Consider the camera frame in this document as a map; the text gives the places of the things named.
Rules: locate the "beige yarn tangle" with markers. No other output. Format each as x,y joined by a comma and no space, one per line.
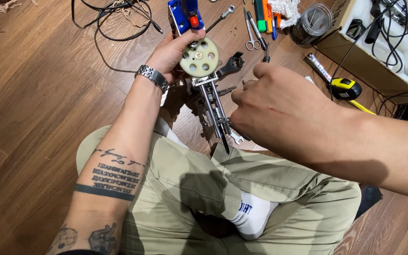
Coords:
133,12

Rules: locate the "silver scissors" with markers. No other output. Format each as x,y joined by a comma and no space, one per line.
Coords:
250,33

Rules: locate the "yellow black tape measure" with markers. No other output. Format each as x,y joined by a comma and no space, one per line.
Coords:
345,88

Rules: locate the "khaki trousers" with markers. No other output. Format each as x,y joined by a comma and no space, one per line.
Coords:
189,184

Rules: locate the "white sock blue lettering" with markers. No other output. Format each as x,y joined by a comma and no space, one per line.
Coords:
253,214

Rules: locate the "person's right fingers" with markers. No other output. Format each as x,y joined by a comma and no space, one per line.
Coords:
250,102

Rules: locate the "blue tufting gun cream gear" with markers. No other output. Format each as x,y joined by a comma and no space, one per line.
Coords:
199,56

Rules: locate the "small silver open wrench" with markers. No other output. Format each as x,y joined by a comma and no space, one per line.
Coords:
237,138

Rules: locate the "small black screwdriver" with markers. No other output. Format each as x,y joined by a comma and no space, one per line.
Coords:
266,55

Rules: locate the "clear plastic jar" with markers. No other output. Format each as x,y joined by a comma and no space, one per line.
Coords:
312,24

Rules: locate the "black pen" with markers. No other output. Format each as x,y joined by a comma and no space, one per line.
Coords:
257,30

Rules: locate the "beige yarn scraps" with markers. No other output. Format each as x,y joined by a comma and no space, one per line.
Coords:
5,5

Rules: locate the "crumpled white tissue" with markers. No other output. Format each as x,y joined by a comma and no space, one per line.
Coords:
286,10

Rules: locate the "cardboard box with tools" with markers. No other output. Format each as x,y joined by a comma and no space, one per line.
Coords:
377,42

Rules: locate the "person's right hand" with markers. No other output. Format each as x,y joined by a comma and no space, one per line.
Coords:
289,113

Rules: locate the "white paper scrap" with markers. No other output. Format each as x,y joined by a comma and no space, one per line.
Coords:
309,79

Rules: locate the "green marker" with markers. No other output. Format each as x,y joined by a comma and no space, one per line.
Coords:
259,16

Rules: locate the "silver metal wristwatch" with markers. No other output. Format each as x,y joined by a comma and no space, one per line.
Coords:
153,77

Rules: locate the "person's left hand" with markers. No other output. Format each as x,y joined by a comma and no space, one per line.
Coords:
167,56

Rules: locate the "orange marker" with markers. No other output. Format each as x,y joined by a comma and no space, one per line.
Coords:
267,16

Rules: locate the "black object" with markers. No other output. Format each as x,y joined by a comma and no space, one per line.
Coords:
368,200

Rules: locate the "blue pen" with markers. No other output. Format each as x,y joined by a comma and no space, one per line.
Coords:
274,28

